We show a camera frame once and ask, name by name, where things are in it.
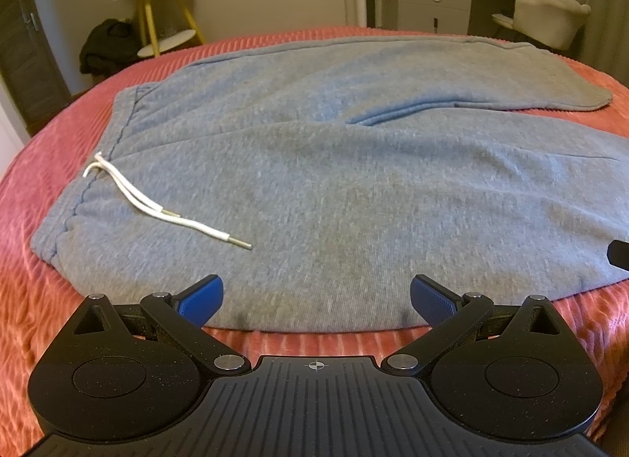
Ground red ribbed bedspread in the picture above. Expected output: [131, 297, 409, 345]
[1, 27, 628, 456]

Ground dark wooden door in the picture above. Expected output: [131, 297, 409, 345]
[1, 0, 72, 137]

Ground white drawstring cord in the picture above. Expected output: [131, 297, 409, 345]
[82, 151, 254, 252]

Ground cream upholstered chair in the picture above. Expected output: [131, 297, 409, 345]
[491, 0, 592, 50]

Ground grey drawer cabinet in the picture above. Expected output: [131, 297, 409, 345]
[382, 0, 472, 35]

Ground yellow legged side table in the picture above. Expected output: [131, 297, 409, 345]
[115, 0, 206, 59]

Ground grey sweatpants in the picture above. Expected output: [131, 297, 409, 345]
[31, 37, 628, 332]

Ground black bag on floor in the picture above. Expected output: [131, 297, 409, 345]
[79, 18, 141, 78]

